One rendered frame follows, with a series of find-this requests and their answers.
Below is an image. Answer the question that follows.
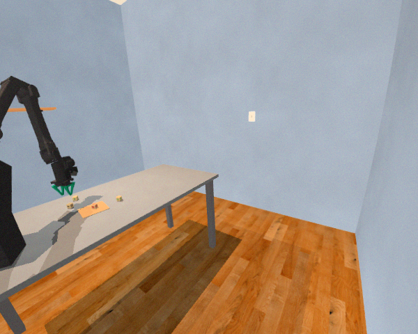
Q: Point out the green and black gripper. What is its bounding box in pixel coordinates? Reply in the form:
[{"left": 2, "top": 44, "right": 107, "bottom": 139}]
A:
[{"left": 51, "top": 170, "right": 75, "bottom": 196}]

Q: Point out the orange flat mat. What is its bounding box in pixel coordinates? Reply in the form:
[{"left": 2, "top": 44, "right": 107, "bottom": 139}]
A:
[{"left": 78, "top": 201, "right": 109, "bottom": 218}]

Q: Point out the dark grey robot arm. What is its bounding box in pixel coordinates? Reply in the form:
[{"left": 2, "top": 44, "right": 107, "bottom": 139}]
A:
[{"left": 0, "top": 76, "right": 78, "bottom": 180}]

